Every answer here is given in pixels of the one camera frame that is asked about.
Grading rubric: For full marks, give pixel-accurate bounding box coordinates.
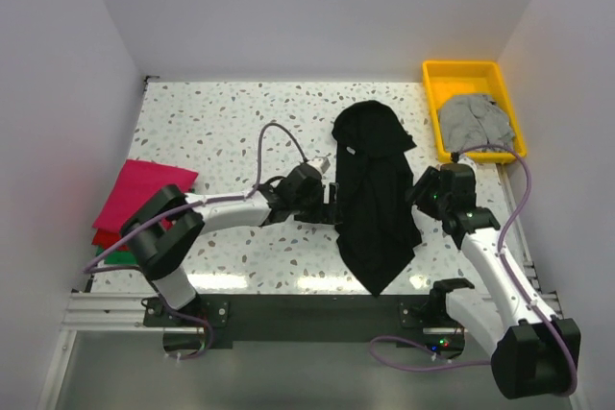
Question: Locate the black t shirt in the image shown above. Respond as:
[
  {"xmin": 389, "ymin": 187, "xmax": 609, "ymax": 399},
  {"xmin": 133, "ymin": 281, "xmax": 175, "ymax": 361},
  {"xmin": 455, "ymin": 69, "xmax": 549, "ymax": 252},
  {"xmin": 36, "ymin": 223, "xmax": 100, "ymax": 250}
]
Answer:
[{"xmin": 332, "ymin": 100, "xmax": 422, "ymax": 297}]

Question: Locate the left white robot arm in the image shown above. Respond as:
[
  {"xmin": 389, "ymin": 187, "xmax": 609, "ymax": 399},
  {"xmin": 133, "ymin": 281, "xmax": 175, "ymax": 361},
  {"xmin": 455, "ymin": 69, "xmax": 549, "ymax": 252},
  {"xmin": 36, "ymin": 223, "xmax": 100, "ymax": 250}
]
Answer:
[{"xmin": 120, "ymin": 157, "xmax": 341, "ymax": 326}]

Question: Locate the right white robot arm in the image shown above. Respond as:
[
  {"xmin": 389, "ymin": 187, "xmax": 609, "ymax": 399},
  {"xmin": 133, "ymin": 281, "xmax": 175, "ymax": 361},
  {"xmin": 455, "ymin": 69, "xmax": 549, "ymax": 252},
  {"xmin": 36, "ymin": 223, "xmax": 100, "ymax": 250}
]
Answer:
[{"xmin": 406, "ymin": 163, "xmax": 581, "ymax": 399}]

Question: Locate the grey t shirt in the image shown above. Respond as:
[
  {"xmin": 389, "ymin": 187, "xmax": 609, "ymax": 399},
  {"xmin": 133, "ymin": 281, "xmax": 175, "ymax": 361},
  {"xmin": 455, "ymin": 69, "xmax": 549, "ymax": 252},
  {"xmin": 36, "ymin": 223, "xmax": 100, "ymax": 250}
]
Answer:
[{"xmin": 437, "ymin": 93, "xmax": 515, "ymax": 152}]

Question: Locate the yellow plastic bin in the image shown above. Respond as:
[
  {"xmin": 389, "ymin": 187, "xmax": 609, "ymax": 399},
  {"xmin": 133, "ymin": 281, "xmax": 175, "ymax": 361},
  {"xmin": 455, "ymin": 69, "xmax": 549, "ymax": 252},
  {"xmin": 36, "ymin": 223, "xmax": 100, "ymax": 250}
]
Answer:
[{"xmin": 422, "ymin": 60, "xmax": 528, "ymax": 162}]

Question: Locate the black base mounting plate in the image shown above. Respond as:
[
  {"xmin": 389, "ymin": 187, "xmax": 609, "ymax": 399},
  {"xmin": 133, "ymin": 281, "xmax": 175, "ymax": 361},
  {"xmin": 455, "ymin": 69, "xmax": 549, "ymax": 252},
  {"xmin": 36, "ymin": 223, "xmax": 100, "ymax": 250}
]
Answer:
[{"xmin": 142, "ymin": 292, "xmax": 486, "ymax": 351}]

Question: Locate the pink folded t shirt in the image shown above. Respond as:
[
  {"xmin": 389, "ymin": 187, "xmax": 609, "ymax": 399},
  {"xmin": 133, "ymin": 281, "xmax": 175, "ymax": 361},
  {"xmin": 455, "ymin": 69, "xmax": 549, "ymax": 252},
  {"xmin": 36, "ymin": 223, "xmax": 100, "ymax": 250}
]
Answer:
[{"xmin": 92, "ymin": 159, "xmax": 198, "ymax": 233}]

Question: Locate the green folded t shirt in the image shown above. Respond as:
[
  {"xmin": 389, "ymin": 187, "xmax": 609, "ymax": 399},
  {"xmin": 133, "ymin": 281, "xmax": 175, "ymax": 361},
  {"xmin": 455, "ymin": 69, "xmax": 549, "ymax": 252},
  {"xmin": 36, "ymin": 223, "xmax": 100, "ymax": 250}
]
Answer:
[{"xmin": 96, "ymin": 245, "xmax": 136, "ymax": 265}]

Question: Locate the red folded t shirt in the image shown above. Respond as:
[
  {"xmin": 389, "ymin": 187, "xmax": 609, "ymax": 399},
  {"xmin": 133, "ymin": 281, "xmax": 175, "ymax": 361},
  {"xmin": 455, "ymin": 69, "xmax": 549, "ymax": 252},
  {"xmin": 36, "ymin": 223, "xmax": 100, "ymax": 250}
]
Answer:
[{"xmin": 92, "ymin": 189, "xmax": 155, "ymax": 248}]

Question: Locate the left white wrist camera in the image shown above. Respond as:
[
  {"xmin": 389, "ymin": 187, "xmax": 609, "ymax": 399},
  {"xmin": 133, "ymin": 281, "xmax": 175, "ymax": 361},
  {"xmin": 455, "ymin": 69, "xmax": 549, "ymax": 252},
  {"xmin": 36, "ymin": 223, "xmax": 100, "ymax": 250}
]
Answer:
[{"xmin": 307, "ymin": 157, "xmax": 331, "ymax": 176}]

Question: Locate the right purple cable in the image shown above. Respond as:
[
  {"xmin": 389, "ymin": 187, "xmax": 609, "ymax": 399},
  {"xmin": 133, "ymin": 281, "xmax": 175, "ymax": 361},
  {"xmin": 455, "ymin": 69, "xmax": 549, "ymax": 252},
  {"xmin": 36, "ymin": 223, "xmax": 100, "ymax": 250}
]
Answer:
[{"xmin": 368, "ymin": 145, "xmax": 578, "ymax": 397}]

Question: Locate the aluminium frame rail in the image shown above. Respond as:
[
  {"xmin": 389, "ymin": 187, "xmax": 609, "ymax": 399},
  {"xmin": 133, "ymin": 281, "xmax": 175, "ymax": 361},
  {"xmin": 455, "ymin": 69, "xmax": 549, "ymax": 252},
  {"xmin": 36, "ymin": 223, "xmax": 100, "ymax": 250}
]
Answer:
[{"xmin": 60, "ymin": 255, "xmax": 571, "ymax": 334}]

